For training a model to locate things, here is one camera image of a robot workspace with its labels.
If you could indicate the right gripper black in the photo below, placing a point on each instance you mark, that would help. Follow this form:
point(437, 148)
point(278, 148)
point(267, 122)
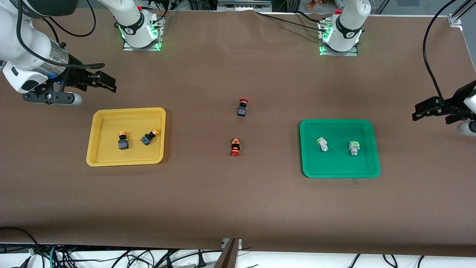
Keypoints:
point(76, 75)

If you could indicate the red push button black body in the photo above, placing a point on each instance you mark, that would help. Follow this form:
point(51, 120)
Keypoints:
point(242, 111)

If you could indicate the yellow push button black body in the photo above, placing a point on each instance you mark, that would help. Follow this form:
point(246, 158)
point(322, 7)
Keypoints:
point(148, 139)
point(123, 143)

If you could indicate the yellow plastic tray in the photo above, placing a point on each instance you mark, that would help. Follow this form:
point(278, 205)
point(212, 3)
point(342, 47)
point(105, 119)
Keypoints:
point(108, 152)

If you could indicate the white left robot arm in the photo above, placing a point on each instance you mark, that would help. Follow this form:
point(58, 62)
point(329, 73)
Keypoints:
point(347, 22)

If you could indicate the brown table leg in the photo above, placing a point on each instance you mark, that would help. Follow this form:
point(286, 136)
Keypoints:
point(227, 257)

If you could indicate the red emergency stop button orange block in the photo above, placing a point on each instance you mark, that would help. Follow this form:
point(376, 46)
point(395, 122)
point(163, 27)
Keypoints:
point(235, 146)

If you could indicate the white table bracket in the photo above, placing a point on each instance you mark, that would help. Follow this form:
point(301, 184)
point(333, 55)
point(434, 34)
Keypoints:
point(224, 243)

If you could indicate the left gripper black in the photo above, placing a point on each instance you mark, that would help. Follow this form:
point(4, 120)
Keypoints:
point(452, 104)

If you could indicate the brown table cover mat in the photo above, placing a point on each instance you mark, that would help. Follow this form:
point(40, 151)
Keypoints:
point(238, 204)

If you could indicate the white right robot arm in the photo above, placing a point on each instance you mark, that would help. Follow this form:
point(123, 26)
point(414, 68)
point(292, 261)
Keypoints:
point(22, 37)

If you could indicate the grey metal rack device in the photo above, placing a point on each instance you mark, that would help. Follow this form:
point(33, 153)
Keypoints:
point(243, 3)

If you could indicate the colourful background object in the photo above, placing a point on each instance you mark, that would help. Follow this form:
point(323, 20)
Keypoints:
point(316, 3)

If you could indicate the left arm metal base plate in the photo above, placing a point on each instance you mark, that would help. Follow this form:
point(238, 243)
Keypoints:
point(351, 54)

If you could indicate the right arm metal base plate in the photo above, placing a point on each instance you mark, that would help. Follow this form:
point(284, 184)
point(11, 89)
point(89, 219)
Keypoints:
point(130, 48)

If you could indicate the green push button grey body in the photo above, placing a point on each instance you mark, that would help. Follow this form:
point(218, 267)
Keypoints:
point(322, 143)
point(354, 147)

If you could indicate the green plastic tray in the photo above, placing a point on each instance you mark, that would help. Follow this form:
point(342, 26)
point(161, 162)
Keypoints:
point(338, 163)

